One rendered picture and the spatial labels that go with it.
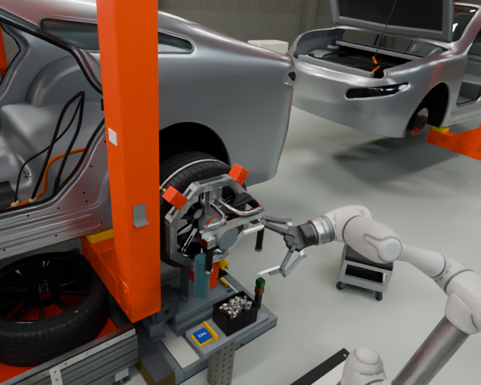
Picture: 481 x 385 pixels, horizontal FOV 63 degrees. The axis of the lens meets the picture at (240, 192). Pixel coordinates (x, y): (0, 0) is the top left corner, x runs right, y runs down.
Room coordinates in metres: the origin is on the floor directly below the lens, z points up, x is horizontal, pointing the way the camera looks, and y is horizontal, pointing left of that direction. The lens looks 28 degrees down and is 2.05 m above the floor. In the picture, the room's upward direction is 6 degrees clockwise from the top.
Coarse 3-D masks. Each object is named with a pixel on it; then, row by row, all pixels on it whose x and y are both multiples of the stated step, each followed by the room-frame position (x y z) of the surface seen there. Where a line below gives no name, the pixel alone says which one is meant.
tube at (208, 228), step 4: (208, 192) 1.82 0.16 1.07; (212, 192) 1.82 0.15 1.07; (208, 196) 1.81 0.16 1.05; (212, 196) 1.82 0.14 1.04; (208, 200) 1.81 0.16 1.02; (212, 200) 1.82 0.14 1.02; (208, 204) 1.80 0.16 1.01; (212, 204) 1.80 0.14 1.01; (208, 208) 1.80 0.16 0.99; (212, 208) 1.78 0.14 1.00; (216, 208) 1.77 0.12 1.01; (220, 212) 1.73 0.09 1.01; (224, 216) 1.69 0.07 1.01; (220, 220) 1.65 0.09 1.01; (224, 220) 1.66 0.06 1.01; (208, 224) 1.60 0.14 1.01; (212, 224) 1.61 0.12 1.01; (216, 224) 1.62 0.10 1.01; (220, 224) 1.63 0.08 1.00; (204, 228) 1.59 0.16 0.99; (208, 228) 1.59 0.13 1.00
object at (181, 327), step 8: (224, 280) 2.18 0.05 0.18; (224, 288) 2.14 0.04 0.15; (200, 312) 1.89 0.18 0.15; (208, 312) 1.87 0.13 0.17; (168, 320) 1.80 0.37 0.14; (184, 320) 1.81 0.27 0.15; (192, 320) 1.79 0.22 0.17; (200, 320) 1.83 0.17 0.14; (176, 328) 1.72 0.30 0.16; (184, 328) 1.75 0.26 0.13; (176, 336) 1.72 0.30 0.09
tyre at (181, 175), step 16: (176, 160) 1.96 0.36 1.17; (192, 160) 1.96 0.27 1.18; (208, 160) 1.99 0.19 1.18; (160, 176) 1.87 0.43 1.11; (176, 176) 1.83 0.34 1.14; (192, 176) 1.84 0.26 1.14; (208, 176) 1.91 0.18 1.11; (160, 192) 1.77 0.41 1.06; (160, 208) 1.72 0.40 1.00; (160, 224) 1.72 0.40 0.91; (160, 240) 1.72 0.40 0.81; (160, 256) 1.72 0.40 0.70
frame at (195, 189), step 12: (204, 180) 1.85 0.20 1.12; (216, 180) 1.86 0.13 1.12; (228, 180) 1.89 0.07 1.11; (192, 192) 1.75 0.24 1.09; (240, 192) 1.96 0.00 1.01; (168, 216) 1.70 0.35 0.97; (180, 216) 1.70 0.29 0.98; (168, 228) 1.70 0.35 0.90; (240, 228) 2.00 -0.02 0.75; (168, 240) 1.70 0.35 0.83; (168, 252) 1.67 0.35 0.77; (216, 252) 1.92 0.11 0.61; (228, 252) 1.93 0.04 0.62; (192, 264) 1.76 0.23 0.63
